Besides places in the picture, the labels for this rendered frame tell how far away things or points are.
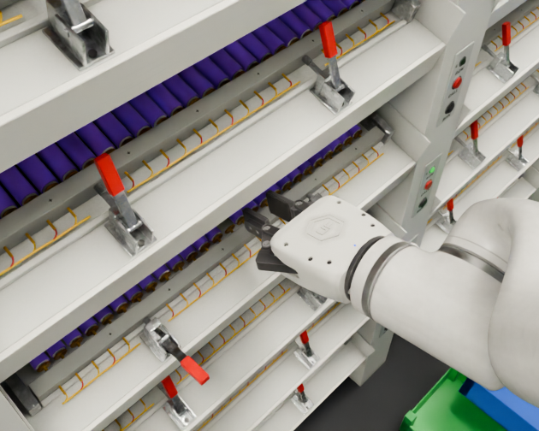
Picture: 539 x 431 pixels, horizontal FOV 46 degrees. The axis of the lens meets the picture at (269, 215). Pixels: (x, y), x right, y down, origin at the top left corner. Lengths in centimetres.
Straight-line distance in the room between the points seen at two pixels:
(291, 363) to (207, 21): 80
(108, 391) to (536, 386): 46
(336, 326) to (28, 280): 75
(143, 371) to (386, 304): 29
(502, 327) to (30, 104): 33
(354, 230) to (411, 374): 97
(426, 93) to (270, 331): 41
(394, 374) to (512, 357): 116
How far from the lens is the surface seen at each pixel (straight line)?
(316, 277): 64
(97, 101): 45
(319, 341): 119
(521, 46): 119
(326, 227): 67
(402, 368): 160
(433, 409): 157
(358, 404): 154
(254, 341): 96
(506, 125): 134
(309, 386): 137
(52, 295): 56
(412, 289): 59
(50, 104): 42
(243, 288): 78
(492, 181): 151
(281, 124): 66
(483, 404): 148
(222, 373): 94
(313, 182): 84
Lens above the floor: 141
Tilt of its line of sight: 50 degrees down
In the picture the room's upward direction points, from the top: straight up
